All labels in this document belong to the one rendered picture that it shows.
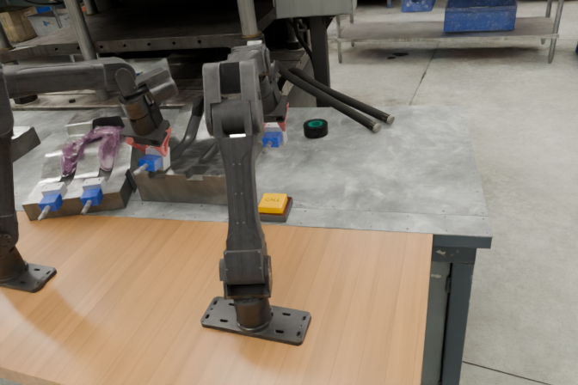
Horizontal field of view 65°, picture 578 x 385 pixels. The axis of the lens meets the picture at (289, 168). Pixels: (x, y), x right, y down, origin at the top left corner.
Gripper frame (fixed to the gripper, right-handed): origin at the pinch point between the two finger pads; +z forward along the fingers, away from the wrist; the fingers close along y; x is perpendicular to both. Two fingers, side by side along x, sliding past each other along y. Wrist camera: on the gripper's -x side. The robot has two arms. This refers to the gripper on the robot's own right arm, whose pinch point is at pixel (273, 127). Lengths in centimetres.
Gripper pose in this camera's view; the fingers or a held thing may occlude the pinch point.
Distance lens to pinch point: 120.0
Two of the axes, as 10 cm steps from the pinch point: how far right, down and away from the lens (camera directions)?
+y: -9.7, -0.1, 2.5
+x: -1.5, 8.5, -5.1
